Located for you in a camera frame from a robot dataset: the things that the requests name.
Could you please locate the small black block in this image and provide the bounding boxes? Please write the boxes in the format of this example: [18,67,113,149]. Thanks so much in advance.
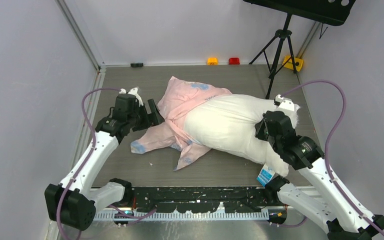
[130,62,144,68]

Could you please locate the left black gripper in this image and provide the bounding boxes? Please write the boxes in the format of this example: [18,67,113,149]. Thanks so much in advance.
[127,99,163,132]

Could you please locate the white slotted cable duct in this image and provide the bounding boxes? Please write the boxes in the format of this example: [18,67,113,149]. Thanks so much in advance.
[94,208,269,222]

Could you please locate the white pillow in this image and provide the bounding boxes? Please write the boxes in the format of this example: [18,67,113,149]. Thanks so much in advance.
[183,94,289,177]

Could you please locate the black overhead panel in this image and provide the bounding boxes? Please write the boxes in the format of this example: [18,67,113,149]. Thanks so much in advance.
[245,0,355,27]

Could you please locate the red block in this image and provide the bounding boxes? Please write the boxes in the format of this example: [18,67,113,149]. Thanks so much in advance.
[228,57,240,65]

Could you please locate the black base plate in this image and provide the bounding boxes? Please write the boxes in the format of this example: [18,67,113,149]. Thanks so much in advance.
[134,186,284,214]

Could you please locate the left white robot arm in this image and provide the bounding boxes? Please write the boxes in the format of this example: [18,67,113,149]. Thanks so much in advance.
[45,93,164,231]

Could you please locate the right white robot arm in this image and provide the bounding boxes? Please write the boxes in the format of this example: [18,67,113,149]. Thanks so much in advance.
[255,111,384,240]

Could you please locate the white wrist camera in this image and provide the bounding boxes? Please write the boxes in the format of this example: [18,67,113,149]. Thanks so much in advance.
[119,86,144,106]
[274,94,297,116]

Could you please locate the pink pillowcase with blue print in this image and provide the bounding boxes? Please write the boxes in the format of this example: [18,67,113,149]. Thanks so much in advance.
[130,76,231,171]

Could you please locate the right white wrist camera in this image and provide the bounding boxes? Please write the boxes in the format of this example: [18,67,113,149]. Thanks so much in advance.
[274,94,297,116]

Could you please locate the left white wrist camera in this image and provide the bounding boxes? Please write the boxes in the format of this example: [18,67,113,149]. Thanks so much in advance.
[119,86,144,106]

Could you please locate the black tripod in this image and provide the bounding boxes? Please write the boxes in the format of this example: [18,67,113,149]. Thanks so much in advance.
[248,13,297,99]

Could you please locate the yellow block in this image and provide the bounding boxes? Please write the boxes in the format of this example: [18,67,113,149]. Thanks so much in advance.
[282,55,304,72]

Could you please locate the orange block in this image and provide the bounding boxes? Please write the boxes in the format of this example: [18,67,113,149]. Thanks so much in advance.
[206,57,218,66]

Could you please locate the white pillow care label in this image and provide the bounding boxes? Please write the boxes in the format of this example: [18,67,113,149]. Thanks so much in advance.
[256,164,276,187]

